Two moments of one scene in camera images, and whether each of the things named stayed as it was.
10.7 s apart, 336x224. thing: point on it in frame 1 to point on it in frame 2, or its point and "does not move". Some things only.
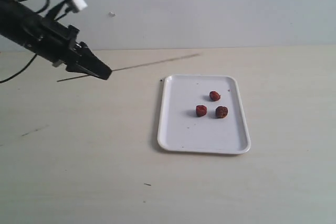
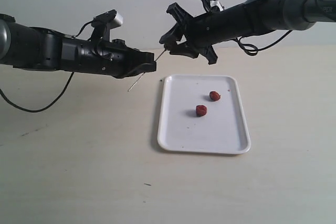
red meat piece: [214, 96] does not move
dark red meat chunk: [201, 110] does not move
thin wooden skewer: [130, 67] to [143, 74]
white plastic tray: [181, 130] does not move
